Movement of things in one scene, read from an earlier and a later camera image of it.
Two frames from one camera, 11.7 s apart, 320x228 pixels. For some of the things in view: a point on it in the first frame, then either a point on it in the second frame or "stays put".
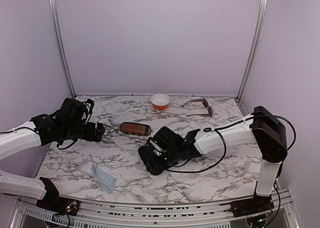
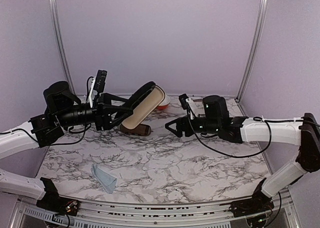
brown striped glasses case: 135,129 stays put
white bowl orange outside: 160,101 stays put
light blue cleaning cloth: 107,182 stays put
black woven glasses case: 153,164 → 144,102
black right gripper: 158,164 → 181,123
